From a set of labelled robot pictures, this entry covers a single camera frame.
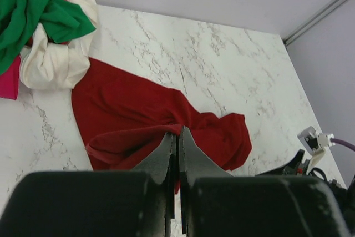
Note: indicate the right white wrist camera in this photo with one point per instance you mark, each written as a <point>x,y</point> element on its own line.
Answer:
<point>317,145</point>

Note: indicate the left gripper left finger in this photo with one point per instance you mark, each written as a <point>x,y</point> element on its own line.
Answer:
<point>159,189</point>

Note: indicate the cream white t shirt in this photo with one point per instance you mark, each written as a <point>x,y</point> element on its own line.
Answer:
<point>49,66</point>

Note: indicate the right aluminium frame post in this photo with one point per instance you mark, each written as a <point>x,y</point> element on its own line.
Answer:
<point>313,20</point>

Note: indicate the green t shirt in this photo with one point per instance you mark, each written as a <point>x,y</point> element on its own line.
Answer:
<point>63,21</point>

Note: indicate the pink magenta t shirt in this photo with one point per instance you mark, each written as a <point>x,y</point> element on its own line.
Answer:
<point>10,79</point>

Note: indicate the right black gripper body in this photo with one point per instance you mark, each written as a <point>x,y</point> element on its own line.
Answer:
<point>344,197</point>

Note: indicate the dark red t shirt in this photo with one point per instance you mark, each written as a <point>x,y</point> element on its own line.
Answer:
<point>122,118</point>

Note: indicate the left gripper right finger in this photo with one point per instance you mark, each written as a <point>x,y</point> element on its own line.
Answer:
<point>193,164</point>

